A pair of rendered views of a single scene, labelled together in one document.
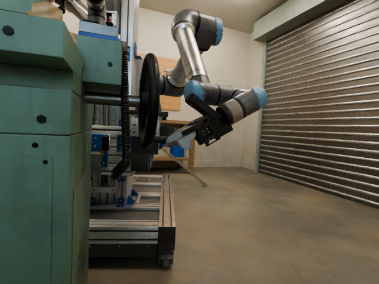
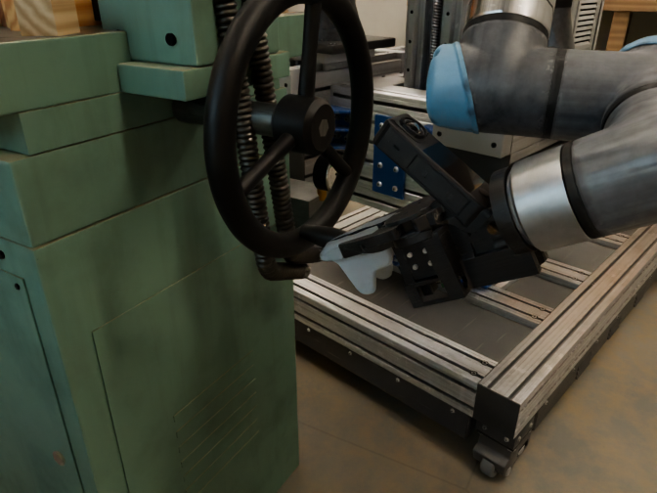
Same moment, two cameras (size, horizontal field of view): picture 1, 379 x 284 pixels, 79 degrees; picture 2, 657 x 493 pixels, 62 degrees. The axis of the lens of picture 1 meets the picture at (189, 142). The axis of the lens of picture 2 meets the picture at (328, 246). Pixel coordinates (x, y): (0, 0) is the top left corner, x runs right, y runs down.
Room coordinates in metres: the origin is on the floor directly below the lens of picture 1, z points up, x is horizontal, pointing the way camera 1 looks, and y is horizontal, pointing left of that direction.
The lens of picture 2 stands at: (0.36, -0.32, 0.95)
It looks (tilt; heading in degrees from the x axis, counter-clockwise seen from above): 26 degrees down; 49
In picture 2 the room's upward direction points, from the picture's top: straight up
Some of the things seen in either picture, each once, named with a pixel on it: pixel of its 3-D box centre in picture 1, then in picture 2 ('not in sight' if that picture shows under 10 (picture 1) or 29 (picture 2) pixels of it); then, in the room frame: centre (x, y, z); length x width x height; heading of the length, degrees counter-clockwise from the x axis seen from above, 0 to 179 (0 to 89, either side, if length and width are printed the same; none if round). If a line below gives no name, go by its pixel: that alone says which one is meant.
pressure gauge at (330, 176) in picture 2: (105, 145); (327, 177); (0.92, 0.34, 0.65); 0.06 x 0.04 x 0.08; 18
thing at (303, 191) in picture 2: (86, 162); (294, 208); (0.90, 0.41, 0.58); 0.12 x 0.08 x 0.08; 108
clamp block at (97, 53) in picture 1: (97, 61); (192, 12); (0.67, 0.28, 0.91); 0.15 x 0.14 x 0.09; 18
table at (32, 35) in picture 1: (63, 73); (144, 50); (0.65, 0.36, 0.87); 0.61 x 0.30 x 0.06; 18
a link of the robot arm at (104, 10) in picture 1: (96, 8); not in sight; (1.06, 0.45, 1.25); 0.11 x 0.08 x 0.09; 18
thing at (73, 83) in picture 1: (43, 89); (122, 89); (0.63, 0.40, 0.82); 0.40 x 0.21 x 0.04; 18
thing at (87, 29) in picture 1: (98, 36); not in sight; (0.68, 0.28, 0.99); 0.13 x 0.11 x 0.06; 18
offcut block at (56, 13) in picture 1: (47, 19); not in sight; (0.43, 0.27, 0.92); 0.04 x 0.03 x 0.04; 75
